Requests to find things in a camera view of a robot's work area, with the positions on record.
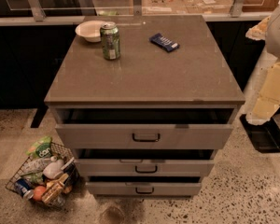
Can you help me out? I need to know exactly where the grey bottom drawer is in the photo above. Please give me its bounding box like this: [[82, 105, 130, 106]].
[[86, 176, 202, 197]]

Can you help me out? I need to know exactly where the grey drawer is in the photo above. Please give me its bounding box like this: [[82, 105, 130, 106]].
[[86, 176, 202, 197], [75, 149, 214, 177], [56, 108, 232, 149]]

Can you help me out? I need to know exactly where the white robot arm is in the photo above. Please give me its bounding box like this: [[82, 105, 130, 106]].
[[245, 4, 280, 125]]

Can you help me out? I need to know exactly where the grey drawer cabinet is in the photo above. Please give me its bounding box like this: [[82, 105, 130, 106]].
[[43, 14, 246, 199]]

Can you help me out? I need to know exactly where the grey top drawer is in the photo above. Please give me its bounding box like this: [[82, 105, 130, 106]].
[[56, 108, 232, 149]]

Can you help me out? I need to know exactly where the grey middle drawer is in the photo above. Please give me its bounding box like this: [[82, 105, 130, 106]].
[[75, 149, 214, 177]]

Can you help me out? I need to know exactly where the blue snack packet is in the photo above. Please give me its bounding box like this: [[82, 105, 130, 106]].
[[149, 33, 180, 52]]

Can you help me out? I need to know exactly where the cardboard box left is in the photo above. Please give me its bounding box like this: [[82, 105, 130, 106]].
[[142, 0, 188, 15]]

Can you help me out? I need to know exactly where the green soda can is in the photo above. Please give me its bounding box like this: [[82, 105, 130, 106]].
[[100, 21, 120, 60]]

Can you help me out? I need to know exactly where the white bowl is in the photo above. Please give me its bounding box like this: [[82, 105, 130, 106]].
[[76, 21, 104, 42]]

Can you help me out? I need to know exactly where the white plastic bottle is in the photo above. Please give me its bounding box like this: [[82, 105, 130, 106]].
[[43, 160, 64, 179]]

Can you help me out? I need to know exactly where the green chip bag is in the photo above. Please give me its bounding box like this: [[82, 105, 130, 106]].
[[26, 136, 52, 159]]

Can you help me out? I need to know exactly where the brown snack box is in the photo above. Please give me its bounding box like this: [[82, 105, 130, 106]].
[[42, 173, 69, 204]]

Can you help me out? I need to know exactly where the clear plastic water bottle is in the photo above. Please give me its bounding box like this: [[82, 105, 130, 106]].
[[22, 156, 58, 175]]

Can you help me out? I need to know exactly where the orange fruit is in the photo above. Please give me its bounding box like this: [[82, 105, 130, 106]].
[[33, 186, 47, 202]]

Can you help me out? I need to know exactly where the blue soda can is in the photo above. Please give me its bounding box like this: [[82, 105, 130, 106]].
[[14, 178, 34, 200]]

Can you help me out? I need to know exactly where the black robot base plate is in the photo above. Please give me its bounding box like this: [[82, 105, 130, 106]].
[[240, 114, 280, 153]]

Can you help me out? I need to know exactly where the black wire basket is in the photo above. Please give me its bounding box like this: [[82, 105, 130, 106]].
[[6, 143, 79, 209]]

